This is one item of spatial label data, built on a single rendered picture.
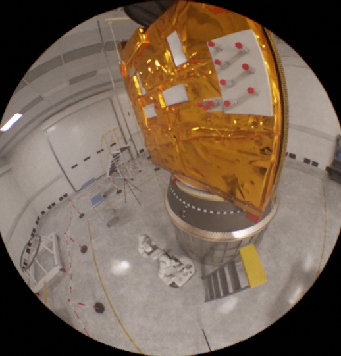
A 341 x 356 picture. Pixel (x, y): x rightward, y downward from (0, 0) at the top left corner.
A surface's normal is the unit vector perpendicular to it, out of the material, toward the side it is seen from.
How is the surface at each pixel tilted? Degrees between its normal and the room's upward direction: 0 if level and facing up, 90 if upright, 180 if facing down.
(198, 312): 0
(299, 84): 90
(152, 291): 0
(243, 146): 80
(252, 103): 90
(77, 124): 90
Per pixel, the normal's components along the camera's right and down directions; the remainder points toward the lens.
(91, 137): 0.59, 0.30
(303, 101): -0.77, 0.49
